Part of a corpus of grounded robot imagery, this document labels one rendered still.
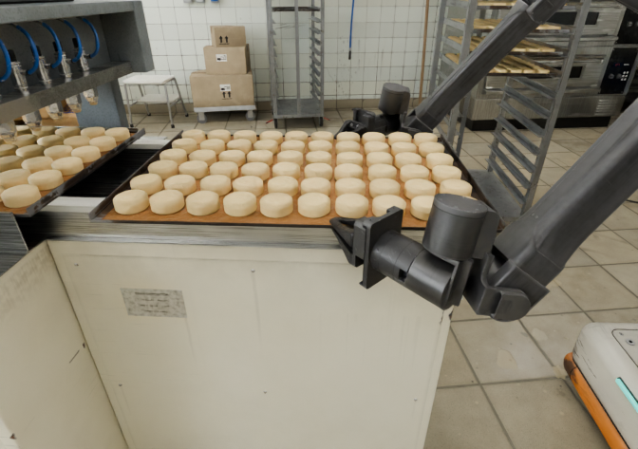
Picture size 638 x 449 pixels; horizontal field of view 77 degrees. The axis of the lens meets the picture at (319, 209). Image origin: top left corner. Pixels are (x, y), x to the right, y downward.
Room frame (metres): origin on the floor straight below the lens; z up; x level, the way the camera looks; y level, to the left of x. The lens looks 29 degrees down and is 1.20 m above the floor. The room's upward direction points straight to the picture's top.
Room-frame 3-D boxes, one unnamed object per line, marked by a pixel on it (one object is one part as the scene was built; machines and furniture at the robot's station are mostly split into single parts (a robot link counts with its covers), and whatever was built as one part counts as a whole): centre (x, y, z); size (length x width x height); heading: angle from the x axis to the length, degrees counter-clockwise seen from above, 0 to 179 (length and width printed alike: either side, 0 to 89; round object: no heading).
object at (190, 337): (0.70, 0.10, 0.45); 0.70 x 0.34 x 0.90; 87
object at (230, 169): (0.67, 0.17, 0.91); 0.05 x 0.05 x 0.02
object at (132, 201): (0.55, 0.29, 0.91); 0.05 x 0.05 x 0.02
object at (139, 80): (4.07, 1.65, 0.23); 0.45 x 0.45 x 0.46; 87
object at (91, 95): (0.88, 0.48, 1.07); 0.06 x 0.03 x 0.18; 87
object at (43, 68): (0.76, 0.49, 1.07); 0.06 x 0.03 x 0.18; 87
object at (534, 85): (2.14, -1.08, 0.78); 0.64 x 0.03 x 0.03; 176
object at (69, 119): (3.75, 2.33, 0.19); 0.72 x 0.42 x 0.15; 10
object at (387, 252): (0.42, -0.10, 0.90); 0.07 x 0.07 x 0.10; 42
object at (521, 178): (2.14, -1.08, 0.33); 0.64 x 0.03 x 0.03; 176
